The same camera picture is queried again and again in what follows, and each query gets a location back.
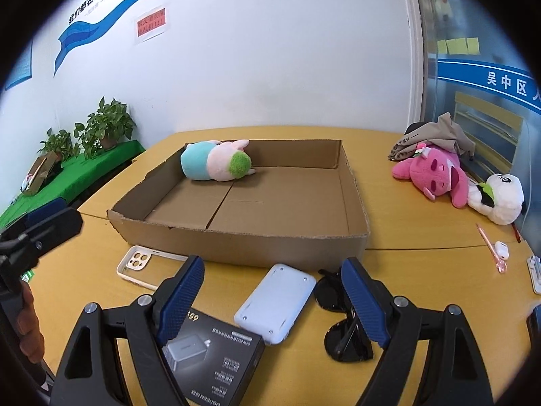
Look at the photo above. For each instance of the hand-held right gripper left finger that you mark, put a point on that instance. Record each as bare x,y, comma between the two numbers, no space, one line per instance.
182,300

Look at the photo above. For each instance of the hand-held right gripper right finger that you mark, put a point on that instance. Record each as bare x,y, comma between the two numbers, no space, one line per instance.
364,304

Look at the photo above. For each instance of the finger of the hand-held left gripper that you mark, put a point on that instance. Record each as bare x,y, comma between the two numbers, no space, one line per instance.
55,224

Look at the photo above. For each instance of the black sunglasses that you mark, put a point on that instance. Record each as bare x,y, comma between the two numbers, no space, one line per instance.
329,294

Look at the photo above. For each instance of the white phone case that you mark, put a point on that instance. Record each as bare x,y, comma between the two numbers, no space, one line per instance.
135,262

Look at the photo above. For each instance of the black charger box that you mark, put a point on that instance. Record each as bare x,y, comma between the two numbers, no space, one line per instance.
224,359

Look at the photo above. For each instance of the pale blue power bank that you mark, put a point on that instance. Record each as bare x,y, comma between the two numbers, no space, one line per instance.
274,304

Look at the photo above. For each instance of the brown cardboard box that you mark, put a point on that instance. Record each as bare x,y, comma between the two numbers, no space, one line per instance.
274,203

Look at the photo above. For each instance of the person's left hand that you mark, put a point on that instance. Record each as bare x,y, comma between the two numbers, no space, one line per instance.
31,325

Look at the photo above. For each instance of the small green packet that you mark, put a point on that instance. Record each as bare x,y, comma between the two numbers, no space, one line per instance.
28,277

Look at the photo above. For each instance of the small brown carton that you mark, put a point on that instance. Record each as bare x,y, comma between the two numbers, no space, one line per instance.
40,173

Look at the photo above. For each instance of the green table cloth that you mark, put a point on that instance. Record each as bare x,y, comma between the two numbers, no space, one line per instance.
84,169

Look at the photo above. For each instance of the small potted plant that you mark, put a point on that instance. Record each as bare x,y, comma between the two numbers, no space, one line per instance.
59,141

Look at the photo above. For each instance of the large potted plant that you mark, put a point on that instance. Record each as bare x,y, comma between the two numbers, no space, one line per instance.
105,122

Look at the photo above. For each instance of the pink pen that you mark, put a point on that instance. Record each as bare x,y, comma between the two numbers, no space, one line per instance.
492,249

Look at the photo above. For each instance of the blue pink pig plush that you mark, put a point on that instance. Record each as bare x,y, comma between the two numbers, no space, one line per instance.
203,160

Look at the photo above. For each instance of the pink plush toy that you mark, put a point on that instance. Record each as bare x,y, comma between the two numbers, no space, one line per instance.
427,173

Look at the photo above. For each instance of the white earbuds case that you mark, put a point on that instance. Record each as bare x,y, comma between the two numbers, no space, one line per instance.
501,250

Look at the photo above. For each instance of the blue framed poster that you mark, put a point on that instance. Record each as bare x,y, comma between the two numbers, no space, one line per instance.
21,65

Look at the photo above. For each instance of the red pen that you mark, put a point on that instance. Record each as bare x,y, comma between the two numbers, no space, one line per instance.
516,233

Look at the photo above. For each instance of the white panda plush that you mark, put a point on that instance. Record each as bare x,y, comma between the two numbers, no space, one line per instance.
503,198

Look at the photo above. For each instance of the dark cloth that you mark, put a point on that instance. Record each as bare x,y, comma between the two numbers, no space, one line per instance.
415,129

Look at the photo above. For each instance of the beige garment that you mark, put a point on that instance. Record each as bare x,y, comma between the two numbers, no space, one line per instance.
443,133

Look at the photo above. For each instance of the yellow chair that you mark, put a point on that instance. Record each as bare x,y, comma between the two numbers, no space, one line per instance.
486,122

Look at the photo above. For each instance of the red paper sign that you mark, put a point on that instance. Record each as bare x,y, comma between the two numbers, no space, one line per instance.
151,25

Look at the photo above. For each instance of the row of yellow sticky notes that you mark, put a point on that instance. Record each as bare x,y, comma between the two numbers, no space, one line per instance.
458,45

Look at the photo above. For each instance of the cartoon sticker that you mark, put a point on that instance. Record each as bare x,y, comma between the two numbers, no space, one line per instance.
442,2

